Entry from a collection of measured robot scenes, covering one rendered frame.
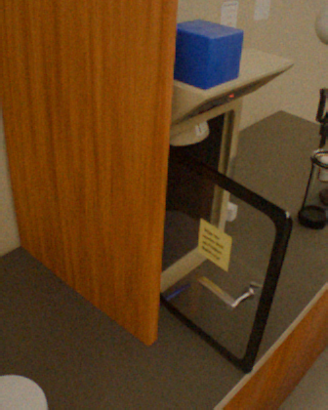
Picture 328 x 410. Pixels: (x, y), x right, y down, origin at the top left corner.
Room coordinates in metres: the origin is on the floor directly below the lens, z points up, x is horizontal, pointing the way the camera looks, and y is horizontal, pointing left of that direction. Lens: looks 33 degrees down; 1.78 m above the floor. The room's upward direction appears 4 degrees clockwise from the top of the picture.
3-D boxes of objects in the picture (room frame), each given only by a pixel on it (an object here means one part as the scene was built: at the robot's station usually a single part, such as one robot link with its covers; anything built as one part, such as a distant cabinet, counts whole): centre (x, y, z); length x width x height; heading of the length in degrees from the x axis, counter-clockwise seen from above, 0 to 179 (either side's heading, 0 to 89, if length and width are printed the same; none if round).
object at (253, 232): (0.67, -0.08, 1.19); 0.30 x 0.01 x 0.40; 44
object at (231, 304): (0.59, -0.11, 1.20); 0.10 x 0.05 x 0.03; 44
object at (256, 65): (0.87, -0.10, 1.46); 0.32 x 0.12 x 0.10; 141
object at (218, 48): (0.79, -0.04, 1.56); 0.10 x 0.10 x 0.09; 51
